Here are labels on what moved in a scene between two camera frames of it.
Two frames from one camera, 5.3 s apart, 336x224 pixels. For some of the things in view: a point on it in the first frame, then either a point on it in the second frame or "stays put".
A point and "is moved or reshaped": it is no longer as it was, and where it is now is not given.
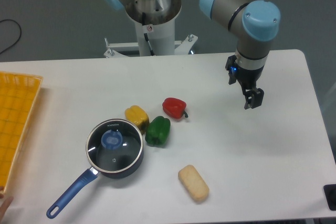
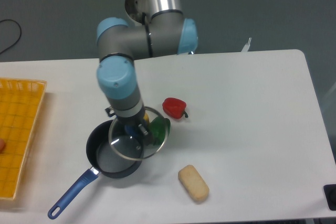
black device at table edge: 329,191 stays put
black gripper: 248,78 to 136,120
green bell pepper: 158,131 stays put
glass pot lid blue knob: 114,145 is moved or reshaped
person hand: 5,204 to 2,145
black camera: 231,65 to 110,112
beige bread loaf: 194,182 stays put
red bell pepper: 175,107 stays put
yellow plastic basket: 18,93 is moved or reshaped
